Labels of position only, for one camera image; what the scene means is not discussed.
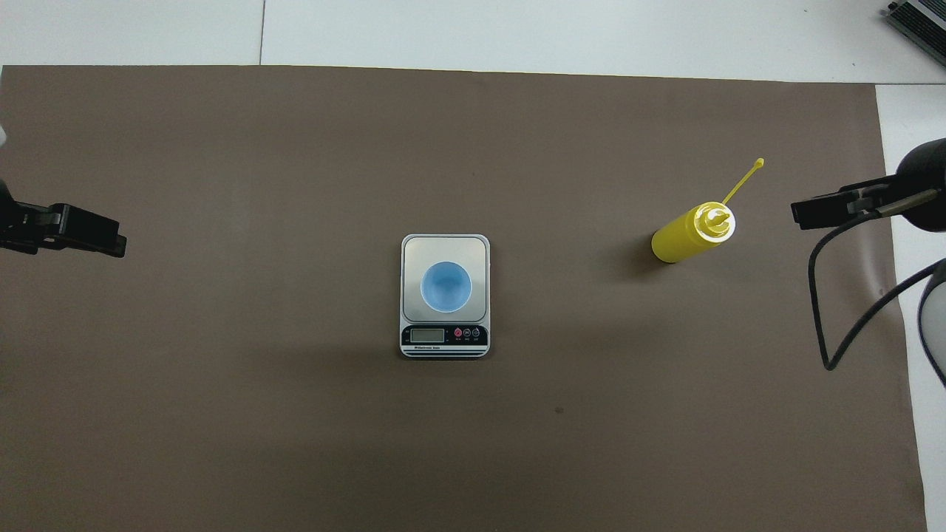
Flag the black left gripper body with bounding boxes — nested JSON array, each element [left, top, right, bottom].
[[0, 177, 61, 256]]

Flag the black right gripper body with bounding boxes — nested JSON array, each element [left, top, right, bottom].
[[891, 138, 946, 233]]

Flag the yellow squeeze seasoning bottle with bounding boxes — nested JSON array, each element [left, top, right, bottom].
[[650, 157, 766, 265]]

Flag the light blue plastic cup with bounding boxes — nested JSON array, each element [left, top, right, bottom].
[[420, 261, 473, 313]]

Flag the silver digital kitchen scale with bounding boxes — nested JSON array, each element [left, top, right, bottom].
[[400, 233, 491, 360]]

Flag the grey finned metal device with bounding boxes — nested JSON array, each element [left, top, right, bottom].
[[883, 0, 946, 69]]

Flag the brown paper table mat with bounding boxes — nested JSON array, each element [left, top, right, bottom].
[[0, 65, 928, 532]]

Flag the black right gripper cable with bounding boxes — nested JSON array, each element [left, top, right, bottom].
[[809, 188, 946, 370]]

